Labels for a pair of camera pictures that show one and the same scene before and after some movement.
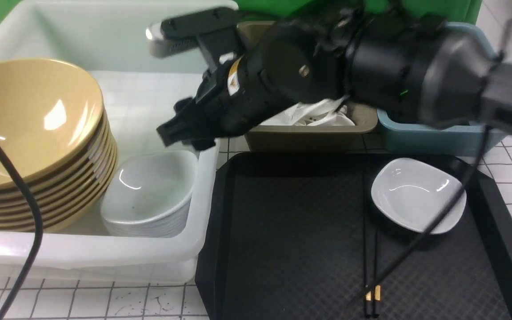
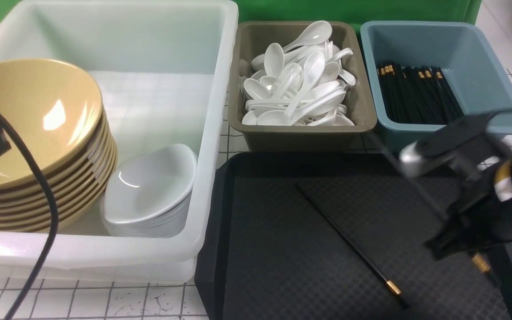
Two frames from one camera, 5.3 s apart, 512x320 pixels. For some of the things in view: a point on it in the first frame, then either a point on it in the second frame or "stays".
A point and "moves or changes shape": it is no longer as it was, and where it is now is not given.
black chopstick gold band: [367, 291] moves or changes shape
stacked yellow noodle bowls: [52, 117] stays
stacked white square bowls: [149, 195] stays
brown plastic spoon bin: [306, 138] stays
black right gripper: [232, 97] to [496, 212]
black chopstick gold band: [377, 287] to [482, 263]
